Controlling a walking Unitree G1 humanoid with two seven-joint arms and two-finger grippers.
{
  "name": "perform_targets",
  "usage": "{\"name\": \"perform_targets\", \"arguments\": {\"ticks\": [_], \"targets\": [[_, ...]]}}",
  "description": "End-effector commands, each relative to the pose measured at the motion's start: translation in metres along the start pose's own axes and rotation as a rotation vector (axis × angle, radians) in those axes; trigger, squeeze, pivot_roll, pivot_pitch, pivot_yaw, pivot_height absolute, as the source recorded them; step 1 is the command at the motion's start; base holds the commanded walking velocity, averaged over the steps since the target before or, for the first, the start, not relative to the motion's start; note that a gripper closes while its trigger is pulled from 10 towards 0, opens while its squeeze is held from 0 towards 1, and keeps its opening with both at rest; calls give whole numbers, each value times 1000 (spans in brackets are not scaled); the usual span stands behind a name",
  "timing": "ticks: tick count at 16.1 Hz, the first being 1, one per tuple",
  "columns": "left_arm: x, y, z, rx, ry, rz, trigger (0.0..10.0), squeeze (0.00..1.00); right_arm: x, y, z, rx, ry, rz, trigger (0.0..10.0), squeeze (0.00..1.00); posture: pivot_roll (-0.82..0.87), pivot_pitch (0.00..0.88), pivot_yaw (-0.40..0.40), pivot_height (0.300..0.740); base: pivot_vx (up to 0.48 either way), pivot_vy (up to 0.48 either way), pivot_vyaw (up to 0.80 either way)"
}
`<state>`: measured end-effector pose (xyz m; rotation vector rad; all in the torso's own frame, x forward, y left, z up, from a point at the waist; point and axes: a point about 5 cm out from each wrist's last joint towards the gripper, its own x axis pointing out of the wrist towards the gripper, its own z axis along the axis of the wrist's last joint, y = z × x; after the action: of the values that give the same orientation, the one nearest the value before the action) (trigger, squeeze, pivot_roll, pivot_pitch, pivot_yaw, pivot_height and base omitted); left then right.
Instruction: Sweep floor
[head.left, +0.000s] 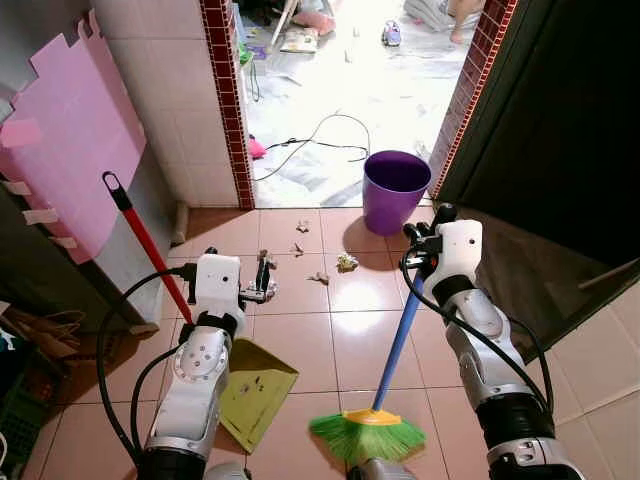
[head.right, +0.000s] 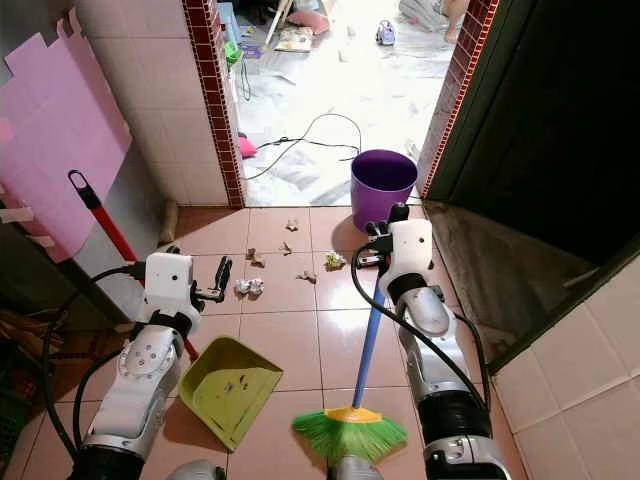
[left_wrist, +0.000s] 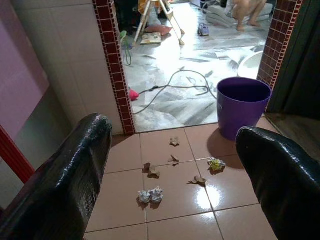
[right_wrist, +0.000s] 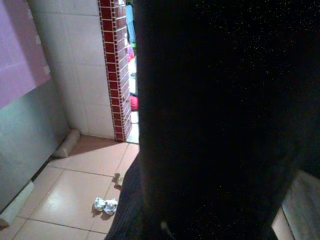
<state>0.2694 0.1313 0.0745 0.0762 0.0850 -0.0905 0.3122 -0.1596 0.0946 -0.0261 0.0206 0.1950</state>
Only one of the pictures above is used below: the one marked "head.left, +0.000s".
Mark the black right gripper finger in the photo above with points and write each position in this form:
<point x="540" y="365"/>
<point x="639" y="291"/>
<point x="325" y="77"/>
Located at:
<point x="444" y="214"/>

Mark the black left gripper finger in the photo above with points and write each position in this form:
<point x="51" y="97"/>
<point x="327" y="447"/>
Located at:
<point x="264" y="270"/>

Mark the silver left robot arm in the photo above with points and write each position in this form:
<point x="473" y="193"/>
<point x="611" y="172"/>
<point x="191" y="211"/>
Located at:
<point x="195" y="390"/>

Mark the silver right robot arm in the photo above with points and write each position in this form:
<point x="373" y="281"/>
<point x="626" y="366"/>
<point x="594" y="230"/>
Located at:
<point x="490" y="340"/>

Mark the brown paper scrap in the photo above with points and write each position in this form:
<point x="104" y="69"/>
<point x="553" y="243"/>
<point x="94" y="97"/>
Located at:
<point x="300" y="227"/>
<point x="297" y="248"/>
<point x="264" y="255"/>
<point x="319" y="277"/>

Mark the crumpled white paper ball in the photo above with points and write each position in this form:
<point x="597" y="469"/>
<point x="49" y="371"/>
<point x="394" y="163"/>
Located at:
<point x="273" y="293"/>

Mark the purple plastic bucket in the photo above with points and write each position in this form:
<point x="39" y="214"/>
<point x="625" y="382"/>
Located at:
<point x="395" y="200"/>

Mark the crumpled green white paper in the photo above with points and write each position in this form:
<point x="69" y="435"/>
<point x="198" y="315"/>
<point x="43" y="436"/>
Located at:
<point x="347" y="262"/>

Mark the pink cloth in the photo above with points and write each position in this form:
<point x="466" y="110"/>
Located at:
<point x="256" y="149"/>

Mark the dark door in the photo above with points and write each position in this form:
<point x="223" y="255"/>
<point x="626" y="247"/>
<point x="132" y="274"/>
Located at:
<point x="560" y="130"/>

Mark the grey robot left leg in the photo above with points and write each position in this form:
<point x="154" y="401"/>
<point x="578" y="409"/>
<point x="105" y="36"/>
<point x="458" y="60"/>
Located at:
<point x="230" y="472"/>

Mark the grey robot leg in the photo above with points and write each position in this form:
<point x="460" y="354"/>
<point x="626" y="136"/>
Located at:
<point x="230" y="472"/>
<point x="380" y="472"/>

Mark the small toy car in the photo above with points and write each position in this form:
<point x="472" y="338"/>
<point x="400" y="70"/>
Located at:
<point x="392" y="35"/>

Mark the seated person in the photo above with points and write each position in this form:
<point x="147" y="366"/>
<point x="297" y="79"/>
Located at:
<point x="465" y="25"/>

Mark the white tape strip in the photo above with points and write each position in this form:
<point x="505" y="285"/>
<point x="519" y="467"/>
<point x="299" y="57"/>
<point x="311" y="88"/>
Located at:
<point x="15" y="187"/>
<point x="63" y="242"/>
<point x="40" y="216"/>

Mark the brown paper bag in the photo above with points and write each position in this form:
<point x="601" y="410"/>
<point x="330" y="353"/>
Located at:
<point x="45" y="325"/>

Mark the green cloth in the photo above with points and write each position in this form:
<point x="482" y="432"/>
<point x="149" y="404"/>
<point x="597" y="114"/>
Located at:
<point x="244" y="53"/>

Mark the pink foam board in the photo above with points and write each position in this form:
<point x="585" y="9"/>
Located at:
<point x="80" y="150"/>

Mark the grey robot right leg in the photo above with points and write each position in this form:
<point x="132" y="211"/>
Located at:
<point x="380" y="472"/>

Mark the printed beige bag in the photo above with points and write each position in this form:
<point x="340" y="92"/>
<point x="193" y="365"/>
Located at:
<point x="299" y="41"/>

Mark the pink cushion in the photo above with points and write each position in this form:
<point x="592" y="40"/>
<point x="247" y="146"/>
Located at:
<point x="316" y="21"/>

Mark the white chair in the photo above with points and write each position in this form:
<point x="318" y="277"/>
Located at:
<point x="284" y="22"/>

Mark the green plastic crate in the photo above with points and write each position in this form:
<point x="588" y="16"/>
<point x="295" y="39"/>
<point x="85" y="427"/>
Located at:
<point x="20" y="425"/>

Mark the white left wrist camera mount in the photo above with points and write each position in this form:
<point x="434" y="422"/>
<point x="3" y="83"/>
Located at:
<point x="215" y="285"/>

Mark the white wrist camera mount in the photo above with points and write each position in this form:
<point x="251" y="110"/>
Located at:
<point x="215" y="285"/>
<point x="458" y="250"/>

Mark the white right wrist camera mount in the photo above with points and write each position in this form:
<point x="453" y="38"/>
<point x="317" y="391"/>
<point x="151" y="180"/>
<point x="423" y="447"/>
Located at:
<point x="458" y="250"/>

